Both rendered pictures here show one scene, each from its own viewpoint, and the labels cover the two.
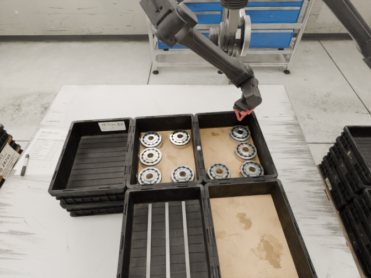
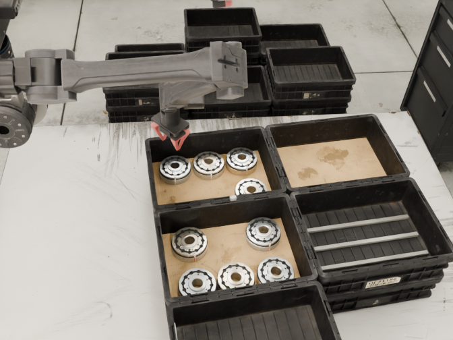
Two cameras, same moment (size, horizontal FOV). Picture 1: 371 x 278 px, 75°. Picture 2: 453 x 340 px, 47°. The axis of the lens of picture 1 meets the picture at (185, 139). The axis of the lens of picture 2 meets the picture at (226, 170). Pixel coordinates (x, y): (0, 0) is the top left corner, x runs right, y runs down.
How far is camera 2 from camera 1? 129 cm
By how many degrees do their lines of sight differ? 62
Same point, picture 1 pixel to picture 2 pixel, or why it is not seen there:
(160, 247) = (363, 251)
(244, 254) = (343, 175)
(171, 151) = (214, 257)
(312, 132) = not seen: hidden behind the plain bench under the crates
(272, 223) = (303, 151)
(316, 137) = not seen: hidden behind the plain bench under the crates
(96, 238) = not seen: outside the picture
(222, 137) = (177, 191)
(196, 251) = (355, 215)
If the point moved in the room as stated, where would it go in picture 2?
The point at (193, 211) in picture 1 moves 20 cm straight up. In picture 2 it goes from (309, 221) to (320, 177)
